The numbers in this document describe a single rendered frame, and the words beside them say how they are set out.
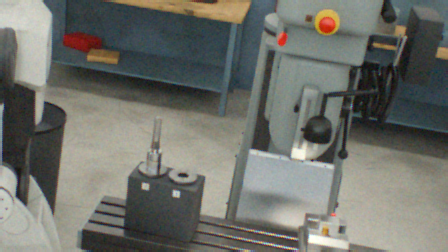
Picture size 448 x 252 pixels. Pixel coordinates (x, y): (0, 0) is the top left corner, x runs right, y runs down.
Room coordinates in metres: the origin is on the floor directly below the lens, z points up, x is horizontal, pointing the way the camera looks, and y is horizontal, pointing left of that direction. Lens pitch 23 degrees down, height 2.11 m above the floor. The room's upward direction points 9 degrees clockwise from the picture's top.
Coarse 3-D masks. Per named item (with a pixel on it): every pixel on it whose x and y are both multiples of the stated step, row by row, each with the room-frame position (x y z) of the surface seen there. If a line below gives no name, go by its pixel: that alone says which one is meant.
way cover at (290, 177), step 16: (256, 160) 2.18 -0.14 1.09; (272, 160) 2.18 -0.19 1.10; (288, 160) 2.18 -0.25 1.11; (304, 160) 2.18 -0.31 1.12; (256, 176) 2.16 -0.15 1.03; (272, 176) 2.16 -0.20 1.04; (288, 176) 2.16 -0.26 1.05; (304, 176) 2.16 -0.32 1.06; (320, 176) 2.16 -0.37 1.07; (256, 192) 2.13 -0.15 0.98; (272, 192) 2.13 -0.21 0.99; (288, 192) 2.13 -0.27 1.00; (304, 192) 2.13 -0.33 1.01; (320, 192) 2.13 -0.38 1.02; (240, 208) 2.08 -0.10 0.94; (256, 208) 2.08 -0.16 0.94; (272, 208) 2.09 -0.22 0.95; (288, 208) 2.09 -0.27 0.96; (304, 208) 2.09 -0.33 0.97; (320, 208) 2.10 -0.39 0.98; (256, 224) 2.04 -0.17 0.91; (272, 224) 2.04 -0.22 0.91; (288, 224) 2.05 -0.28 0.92
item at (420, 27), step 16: (416, 16) 2.05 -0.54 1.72; (432, 16) 2.06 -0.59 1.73; (416, 32) 2.00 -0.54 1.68; (432, 32) 1.99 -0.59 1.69; (416, 48) 2.00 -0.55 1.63; (432, 48) 1.99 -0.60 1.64; (400, 64) 2.12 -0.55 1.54; (416, 64) 2.00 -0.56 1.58; (432, 64) 1.99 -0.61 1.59; (416, 80) 2.00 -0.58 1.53
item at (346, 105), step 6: (348, 96) 1.86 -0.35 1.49; (342, 102) 1.84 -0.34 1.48; (348, 102) 1.84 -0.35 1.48; (342, 108) 1.83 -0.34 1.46; (348, 108) 1.83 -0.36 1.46; (342, 114) 1.83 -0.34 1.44; (348, 114) 1.83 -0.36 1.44; (348, 120) 1.82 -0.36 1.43; (342, 138) 1.76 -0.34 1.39; (342, 144) 1.74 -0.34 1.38; (342, 150) 1.71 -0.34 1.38; (342, 156) 1.70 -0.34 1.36
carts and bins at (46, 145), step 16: (48, 112) 3.50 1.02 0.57; (64, 112) 3.43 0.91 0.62; (48, 128) 3.43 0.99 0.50; (64, 128) 3.32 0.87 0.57; (32, 144) 3.10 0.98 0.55; (48, 144) 3.17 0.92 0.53; (32, 160) 3.11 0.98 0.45; (48, 160) 3.18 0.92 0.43; (32, 176) 3.12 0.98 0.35; (48, 176) 3.19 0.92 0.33; (48, 192) 3.20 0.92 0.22
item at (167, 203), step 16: (144, 176) 1.81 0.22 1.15; (160, 176) 1.82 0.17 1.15; (176, 176) 1.82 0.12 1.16; (192, 176) 1.84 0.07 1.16; (128, 192) 1.80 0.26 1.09; (144, 192) 1.79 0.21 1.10; (160, 192) 1.79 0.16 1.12; (176, 192) 1.78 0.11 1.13; (192, 192) 1.77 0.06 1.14; (128, 208) 1.80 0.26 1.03; (144, 208) 1.79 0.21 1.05; (160, 208) 1.78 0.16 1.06; (176, 208) 1.78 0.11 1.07; (192, 208) 1.77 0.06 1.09; (128, 224) 1.80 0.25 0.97; (144, 224) 1.79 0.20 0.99; (160, 224) 1.78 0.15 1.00; (176, 224) 1.77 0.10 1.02; (192, 224) 1.78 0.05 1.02
